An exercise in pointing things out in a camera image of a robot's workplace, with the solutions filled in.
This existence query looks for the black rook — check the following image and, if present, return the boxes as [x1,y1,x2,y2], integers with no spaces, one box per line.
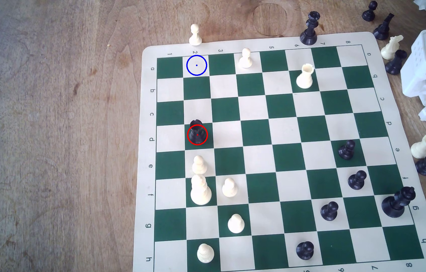
[189,119,207,145]

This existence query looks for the green white chess board mat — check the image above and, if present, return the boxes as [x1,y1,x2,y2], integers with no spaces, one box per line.
[133,31,426,272]

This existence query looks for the white pawn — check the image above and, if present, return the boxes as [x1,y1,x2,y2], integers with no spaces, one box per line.
[239,48,254,69]
[227,214,245,234]
[222,178,238,198]
[192,155,208,175]
[197,244,215,264]
[189,24,202,46]

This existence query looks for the white queen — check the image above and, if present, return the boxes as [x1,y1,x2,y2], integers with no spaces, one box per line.
[190,174,212,206]

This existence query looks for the white rook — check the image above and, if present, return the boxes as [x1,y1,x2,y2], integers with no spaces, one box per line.
[410,134,426,159]
[296,63,315,89]

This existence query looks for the black pawn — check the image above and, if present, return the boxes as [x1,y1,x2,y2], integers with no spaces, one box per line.
[348,170,368,190]
[362,1,378,22]
[385,49,408,75]
[296,241,315,261]
[320,201,339,222]
[338,140,356,160]

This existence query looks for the black queen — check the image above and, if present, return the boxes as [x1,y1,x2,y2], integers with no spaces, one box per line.
[300,11,321,46]

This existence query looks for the black king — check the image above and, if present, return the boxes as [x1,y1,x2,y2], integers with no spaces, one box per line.
[381,187,416,218]

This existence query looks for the white knight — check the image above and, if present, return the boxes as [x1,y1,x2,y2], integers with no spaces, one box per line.
[381,35,404,60]

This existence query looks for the black bishop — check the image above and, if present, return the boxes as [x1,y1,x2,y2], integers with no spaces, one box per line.
[373,13,395,41]

